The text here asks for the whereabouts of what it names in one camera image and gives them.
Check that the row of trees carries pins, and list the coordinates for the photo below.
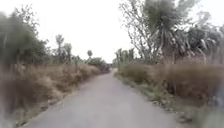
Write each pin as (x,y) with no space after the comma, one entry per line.
(30,43)
(170,30)

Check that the dry brown grass bank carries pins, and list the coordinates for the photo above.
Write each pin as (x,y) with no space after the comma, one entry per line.
(180,80)
(36,83)

